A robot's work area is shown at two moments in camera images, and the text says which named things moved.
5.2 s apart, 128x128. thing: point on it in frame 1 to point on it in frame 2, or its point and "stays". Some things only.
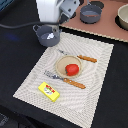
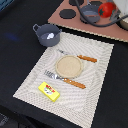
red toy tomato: (71, 69) to (106, 9)
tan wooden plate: (65, 61) stays
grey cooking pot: (42, 31) stays
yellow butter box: (49, 91) stays
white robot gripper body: (57, 11) to (121, 9)
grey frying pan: (90, 14) stays
